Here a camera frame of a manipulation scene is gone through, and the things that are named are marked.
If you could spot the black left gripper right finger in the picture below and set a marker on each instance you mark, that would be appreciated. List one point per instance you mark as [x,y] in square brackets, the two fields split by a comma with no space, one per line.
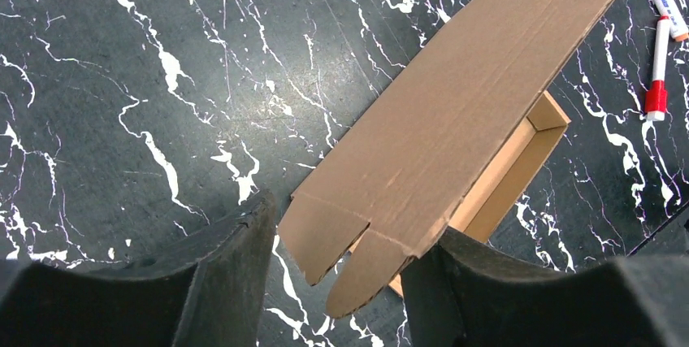
[465,293]

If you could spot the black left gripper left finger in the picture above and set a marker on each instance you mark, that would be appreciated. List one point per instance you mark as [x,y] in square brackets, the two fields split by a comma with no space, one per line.
[205,290]

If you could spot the brown cardboard box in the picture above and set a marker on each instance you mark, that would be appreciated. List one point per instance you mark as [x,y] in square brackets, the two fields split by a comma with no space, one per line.
[388,189]

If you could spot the red capped white marker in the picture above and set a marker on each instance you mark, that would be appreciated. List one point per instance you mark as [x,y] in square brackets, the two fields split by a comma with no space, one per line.
[656,97]

